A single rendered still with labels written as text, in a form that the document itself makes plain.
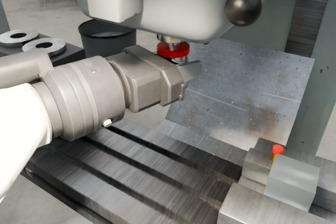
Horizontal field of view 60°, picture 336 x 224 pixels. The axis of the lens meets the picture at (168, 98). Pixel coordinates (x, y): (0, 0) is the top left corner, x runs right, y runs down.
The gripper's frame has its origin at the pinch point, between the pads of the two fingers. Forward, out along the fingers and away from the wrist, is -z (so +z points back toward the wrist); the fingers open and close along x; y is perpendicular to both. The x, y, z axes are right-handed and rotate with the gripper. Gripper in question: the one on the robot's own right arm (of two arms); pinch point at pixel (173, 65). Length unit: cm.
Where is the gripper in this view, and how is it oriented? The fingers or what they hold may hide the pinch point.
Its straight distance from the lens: 43.5
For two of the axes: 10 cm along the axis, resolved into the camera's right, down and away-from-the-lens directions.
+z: -7.8, 3.3, -5.3
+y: -0.1, 8.4, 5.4
